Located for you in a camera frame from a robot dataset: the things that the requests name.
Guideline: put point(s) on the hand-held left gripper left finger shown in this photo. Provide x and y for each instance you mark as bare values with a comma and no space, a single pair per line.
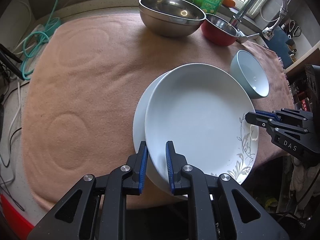
142,170

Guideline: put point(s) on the chrome faucet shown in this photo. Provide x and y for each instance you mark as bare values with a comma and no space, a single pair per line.
246,7

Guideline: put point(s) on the red plastic box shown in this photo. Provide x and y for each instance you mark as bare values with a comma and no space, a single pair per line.
12,217

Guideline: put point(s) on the light blue bowl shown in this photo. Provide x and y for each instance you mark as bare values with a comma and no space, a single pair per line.
250,75

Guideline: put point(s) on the black tripod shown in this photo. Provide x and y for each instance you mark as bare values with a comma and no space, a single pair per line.
11,55

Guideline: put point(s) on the large steel bowl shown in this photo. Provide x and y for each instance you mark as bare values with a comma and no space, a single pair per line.
170,31
170,7

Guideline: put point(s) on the red saucepan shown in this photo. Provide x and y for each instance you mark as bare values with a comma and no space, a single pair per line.
215,36

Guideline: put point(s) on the orange fruit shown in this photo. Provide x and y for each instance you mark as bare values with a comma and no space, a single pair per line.
228,1

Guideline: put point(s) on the teal power strip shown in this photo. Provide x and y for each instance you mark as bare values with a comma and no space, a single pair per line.
53,23

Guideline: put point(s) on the pink towel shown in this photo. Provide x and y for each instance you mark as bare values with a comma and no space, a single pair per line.
87,92

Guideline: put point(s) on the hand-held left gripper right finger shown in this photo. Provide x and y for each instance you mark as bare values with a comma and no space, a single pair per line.
170,170

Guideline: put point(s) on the black scissors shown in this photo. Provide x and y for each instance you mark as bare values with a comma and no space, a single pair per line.
296,31

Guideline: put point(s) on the wooden shelf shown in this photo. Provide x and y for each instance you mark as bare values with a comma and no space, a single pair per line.
305,55

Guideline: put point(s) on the black printed box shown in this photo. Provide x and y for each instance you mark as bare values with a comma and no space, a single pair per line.
312,85

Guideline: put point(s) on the person's right hand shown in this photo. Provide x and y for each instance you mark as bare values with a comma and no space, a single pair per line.
303,177

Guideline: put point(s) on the white plate grey leaf print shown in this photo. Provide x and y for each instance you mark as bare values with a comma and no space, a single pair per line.
140,120
200,117

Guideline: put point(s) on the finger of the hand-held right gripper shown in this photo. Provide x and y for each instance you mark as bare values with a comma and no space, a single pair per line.
267,114
257,120

